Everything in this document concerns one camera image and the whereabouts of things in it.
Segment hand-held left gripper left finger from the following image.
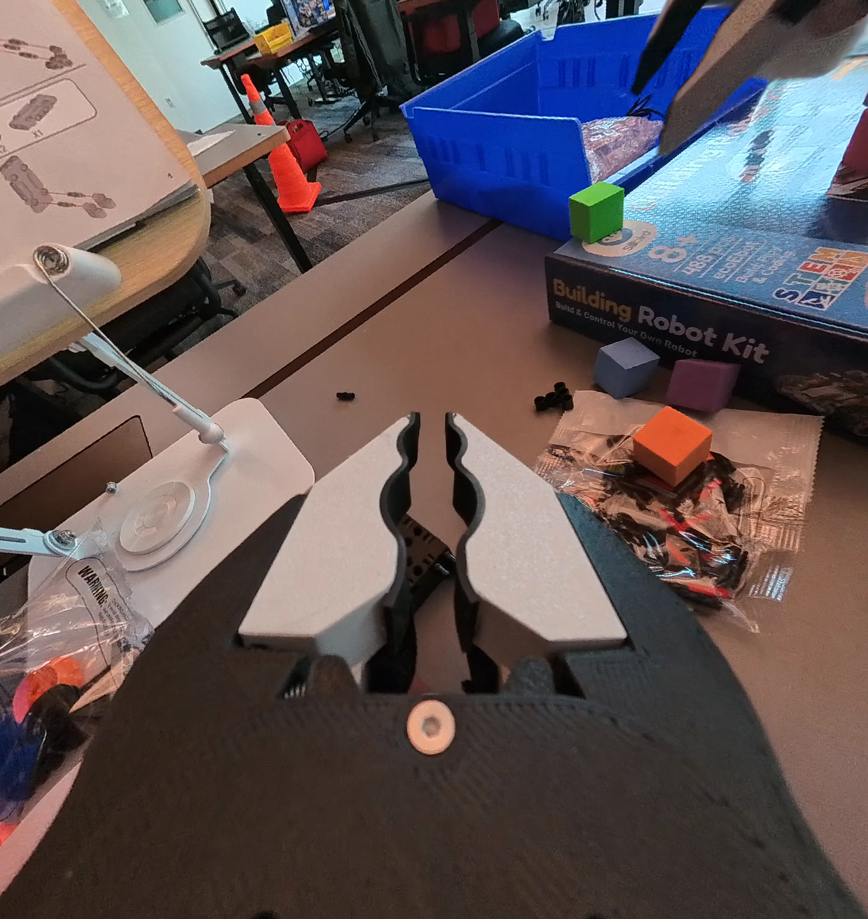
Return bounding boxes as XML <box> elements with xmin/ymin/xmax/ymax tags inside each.
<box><xmin>241</xmin><ymin>414</ymin><xmax>423</xmax><ymax>687</ymax></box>

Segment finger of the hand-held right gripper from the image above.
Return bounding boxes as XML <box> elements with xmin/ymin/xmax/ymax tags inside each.
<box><xmin>633</xmin><ymin>0</ymin><xmax>709</xmax><ymax>96</ymax></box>
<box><xmin>661</xmin><ymin>0</ymin><xmax>868</xmax><ymax>156</ymax></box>

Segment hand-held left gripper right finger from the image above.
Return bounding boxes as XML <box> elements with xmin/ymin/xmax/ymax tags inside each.
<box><xmin>446</xmin><ymin>414</ymin><xmax>629</xmax><ymax>683</ymax></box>

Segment green foam cube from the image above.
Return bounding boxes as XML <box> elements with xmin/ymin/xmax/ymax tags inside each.
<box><xmin>569</xmin><ymin>183</ymin><xmax>626</xmax><ymax>242</ymax></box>

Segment orange foam cube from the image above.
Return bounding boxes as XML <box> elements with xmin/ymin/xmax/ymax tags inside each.
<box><xmin>633</xmin><ymin>407</ymin><xmax>715</xmax><ymax>488</ymax></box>

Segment blue foam cube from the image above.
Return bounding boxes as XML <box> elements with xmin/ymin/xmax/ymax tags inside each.
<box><xmin>595</xmin><ymin>338</ymin><xmax>660</xmax><ymax>400</ymax></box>

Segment white label wheels bag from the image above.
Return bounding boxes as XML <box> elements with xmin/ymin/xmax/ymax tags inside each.
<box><xmin>0</xmin><ymin>575</ymin><xmax>156</xmax><ymax>880</ymax></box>

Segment grey desk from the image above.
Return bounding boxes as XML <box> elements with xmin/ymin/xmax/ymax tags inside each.
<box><xmin>0</xmin><ymin>187</ymin><xmax>868</xmax><ymax>919</ymax></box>

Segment bubble wrap bag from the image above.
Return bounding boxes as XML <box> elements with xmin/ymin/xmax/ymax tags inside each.
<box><xmin>578</xmin><ymin>115</ymin><xmax>668</xmax><ymax>182</ymax></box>

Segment white book stand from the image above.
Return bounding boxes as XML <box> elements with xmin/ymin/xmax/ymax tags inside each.
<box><xmin>0</xmin><ymin>187</ymin><xmax>317</xmax><ymax>611</ymax></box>

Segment blue plastic bin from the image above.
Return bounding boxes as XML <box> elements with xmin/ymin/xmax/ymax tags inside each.
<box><xmin>403</xmin><ymin>8</ymin><xmax>768</xmax><ymax>242</ymax></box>

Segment silver plastic parts bag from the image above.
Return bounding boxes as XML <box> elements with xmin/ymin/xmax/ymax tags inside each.
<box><xmin>535</xmin><ymin>391</ymin><xmax>823</xmax><ymax>633</ymax></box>

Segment clear empty plastic bag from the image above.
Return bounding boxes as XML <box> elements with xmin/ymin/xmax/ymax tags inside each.
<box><xmin>68</xmin><ymin>553</ymin><xmax>155</xmax><ymax>647</ymax></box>

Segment blue robot kit box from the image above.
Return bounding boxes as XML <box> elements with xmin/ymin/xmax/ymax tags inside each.
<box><xmin>545</xmin><ymin>51</ymin><xmax>868</xmax><ymax>440</ymax></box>

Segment red plastic object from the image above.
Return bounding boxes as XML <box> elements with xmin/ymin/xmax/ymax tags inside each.
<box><xmin>284</xmin><ymin>118</ymin><xmax>330</xmax><ymax>178</ymax></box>

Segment orange traffic cone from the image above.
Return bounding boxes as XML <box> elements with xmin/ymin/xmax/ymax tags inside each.
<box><xmin>241</xmin><ymin>75</ymin><xmax>323</xmax><ymax>215</ymax></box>

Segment wooden background table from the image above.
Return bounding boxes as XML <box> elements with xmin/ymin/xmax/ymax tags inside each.
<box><xmin>176</xmin><ymin>123</ymin><xmax>317</xmax><ymax>277</ymax></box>

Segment instruction booklet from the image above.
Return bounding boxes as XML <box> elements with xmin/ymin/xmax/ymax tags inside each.
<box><xmin>0</xmin><ymin>0</ymin><xmax>205</xmax><ymax>271</ymax></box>

